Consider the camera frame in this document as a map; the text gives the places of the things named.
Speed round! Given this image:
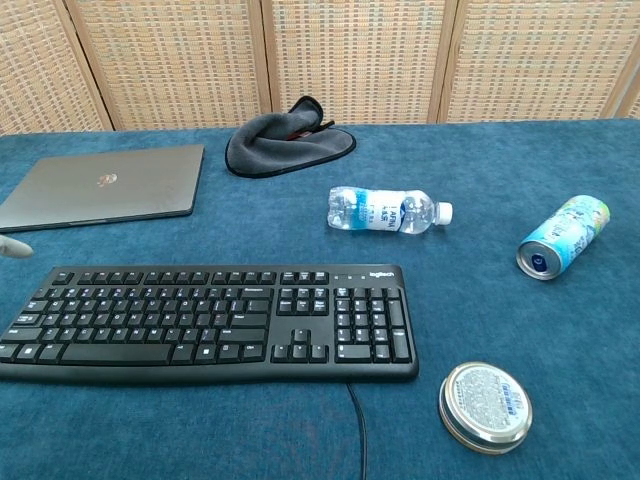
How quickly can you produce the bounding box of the black computer keyboard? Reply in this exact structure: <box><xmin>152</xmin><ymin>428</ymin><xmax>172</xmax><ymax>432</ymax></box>
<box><xmin>0</xmin><ymin>264</ymin><xmax>421</xmax><ymax>385</ymax></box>

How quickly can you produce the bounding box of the black keyboard cable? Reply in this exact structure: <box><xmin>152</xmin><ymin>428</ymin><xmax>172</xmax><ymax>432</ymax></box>
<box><xmin>345</xmin><ymin>381</ymin><xmax>370</xmax><ymax>480</ymax></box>

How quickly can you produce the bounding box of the light blue drink can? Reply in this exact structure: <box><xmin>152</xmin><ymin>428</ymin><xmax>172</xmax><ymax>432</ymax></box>
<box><xmin>515</xmin><ymin>194</ymin><xmax>612</xmax><ymax>282</ymax></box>

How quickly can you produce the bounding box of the woven folding screen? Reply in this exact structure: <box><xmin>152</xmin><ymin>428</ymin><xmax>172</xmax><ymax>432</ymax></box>
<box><xmin>0</xmin><ymin>0</ymin><xmax>640</xmax><ymax>137</ymax></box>

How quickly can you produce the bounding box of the clear plastic water bottle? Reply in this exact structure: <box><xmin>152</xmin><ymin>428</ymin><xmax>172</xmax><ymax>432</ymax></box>
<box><xmin>327</xmin><ymin>185</ymin><xmax>455</xmax><ymax>235</ymax></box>

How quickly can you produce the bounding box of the red and black pen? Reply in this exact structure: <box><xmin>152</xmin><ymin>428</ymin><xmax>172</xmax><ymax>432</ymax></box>
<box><xmin>284</xmin><ymin>119</ymin><xmax>336</xmax><ymax>141</ymax></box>

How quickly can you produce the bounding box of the grey cloth with black trim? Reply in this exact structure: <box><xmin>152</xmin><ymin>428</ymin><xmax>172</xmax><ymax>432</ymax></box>
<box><xmin>224</xmin><ymin>95</ymin><xmax>358</xmax><ymax>180</ymax></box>

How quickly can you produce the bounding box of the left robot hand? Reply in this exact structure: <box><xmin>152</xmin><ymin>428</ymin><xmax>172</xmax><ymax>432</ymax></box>
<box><xmin>0</xmin><ymin>235</ymin><xmax>35</xmax><ymax>260</ymax></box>

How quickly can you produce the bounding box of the blue table cloth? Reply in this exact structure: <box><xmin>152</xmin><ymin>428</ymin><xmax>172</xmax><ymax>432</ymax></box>
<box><xmin>0</xmin><ymin>117</ymin><xmax>640</xmax><ymax>480</ymax></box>

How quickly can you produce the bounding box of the round silver tin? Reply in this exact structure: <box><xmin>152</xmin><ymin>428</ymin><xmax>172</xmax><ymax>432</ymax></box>
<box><xmin>438</xmin><ymin>361</ymin><xmax>534</xmax><ymax>456</ymax></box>

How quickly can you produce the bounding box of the grey closed laptop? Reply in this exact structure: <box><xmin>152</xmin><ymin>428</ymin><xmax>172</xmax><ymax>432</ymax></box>
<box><xmin>0</xmin><ymin>143</ymin><xmax>206</xmax><ymax>234</ymax></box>

